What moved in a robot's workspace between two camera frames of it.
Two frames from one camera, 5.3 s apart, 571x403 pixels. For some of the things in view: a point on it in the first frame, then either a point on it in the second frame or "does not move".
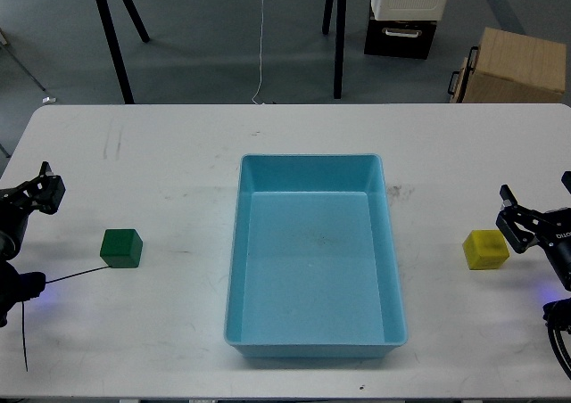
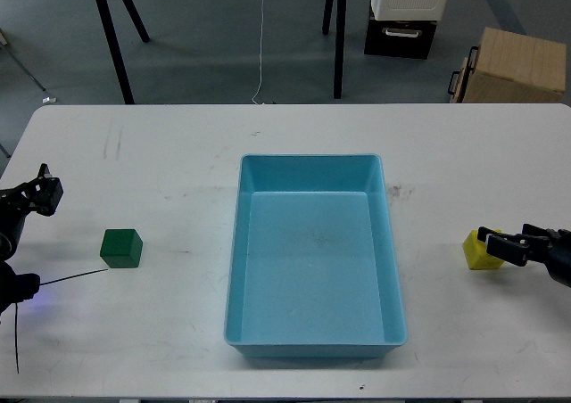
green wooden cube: [121, 248] does not move
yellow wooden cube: [485, 250] does not move
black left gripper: [15, 203] does not move
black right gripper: [551, 228] -> [550, 247]
